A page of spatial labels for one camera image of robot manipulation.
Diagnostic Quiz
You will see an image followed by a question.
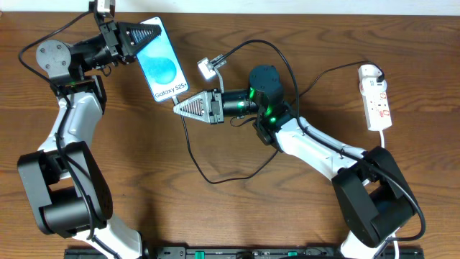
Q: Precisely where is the black charger cable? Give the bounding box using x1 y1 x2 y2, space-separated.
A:
171 60 386 185

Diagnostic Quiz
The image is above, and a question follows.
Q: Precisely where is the white power strip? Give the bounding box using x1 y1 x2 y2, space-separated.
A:
358 64 392 132

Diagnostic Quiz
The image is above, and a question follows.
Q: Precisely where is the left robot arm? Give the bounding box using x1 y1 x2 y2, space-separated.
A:
17 19 162 258

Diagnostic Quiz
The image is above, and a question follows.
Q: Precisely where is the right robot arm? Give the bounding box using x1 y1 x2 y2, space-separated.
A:
173 65 423 258

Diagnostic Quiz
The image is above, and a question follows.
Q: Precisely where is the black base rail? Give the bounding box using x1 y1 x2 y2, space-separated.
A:
63 246 425 259

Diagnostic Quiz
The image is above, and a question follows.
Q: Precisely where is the blue Galaxy smartphone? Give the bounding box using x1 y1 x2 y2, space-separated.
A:
137 17 189 102

